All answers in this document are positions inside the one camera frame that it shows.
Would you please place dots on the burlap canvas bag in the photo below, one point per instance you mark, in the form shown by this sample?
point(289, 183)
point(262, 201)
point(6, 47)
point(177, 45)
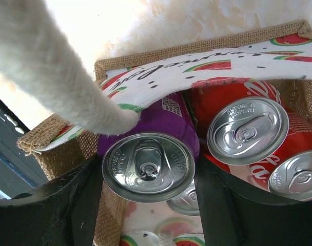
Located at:
point(35, 55)

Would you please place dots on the orange-red soda can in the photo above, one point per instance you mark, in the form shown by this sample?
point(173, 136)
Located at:
point(186, 203)

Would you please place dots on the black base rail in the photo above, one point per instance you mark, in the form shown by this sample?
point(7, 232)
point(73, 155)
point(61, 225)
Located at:
point(19, 173)

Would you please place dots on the red cola can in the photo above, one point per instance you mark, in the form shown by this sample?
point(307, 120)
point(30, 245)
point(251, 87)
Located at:
point(288, 171)
point(241, 123)

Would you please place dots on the purple soda can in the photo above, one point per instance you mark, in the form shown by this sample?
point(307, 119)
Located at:
point(155, 161)

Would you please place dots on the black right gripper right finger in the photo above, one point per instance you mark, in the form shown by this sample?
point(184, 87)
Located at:
point(234, 212)

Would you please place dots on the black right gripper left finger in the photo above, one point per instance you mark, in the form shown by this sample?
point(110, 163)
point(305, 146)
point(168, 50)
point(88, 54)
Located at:
point(61, 212)

